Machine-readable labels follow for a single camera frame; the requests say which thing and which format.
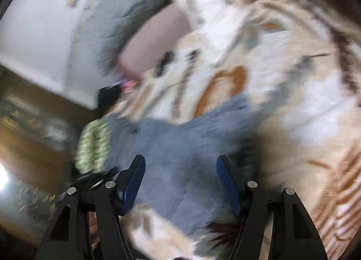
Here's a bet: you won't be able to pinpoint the blue denim pants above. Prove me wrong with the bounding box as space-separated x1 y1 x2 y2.
105 94 258 236

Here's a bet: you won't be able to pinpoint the green white patterned cloth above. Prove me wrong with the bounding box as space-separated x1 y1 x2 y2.
75 118 111 174

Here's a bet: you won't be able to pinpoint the wooden door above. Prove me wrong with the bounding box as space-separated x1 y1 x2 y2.
1 67 94 246

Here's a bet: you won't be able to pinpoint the black cloth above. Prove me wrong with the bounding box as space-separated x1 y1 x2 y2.
96 85 121 118

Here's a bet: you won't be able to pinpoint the plastic bottle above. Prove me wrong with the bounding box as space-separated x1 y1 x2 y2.
116 77 138 93

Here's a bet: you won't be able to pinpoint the small black round object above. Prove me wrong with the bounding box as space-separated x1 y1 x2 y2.
155 51 174 77

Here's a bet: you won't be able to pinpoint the grey quilted pillow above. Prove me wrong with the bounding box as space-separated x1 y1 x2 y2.
68 0 169 75

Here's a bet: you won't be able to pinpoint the cream leaf-pattern blanket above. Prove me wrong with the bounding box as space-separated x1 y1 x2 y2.
111 0 360 259

